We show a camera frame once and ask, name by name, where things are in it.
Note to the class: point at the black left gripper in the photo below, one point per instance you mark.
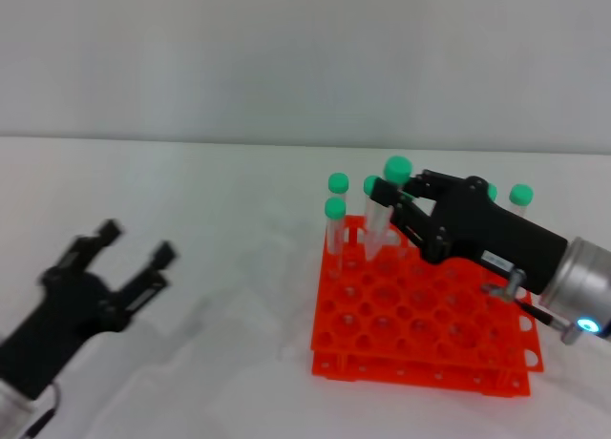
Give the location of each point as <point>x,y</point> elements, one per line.
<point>57,324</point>

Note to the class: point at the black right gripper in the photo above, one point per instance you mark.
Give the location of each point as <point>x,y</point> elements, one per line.
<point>491,238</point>

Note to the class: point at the orange test tube rack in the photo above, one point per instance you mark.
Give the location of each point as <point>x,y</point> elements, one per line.
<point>406,324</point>

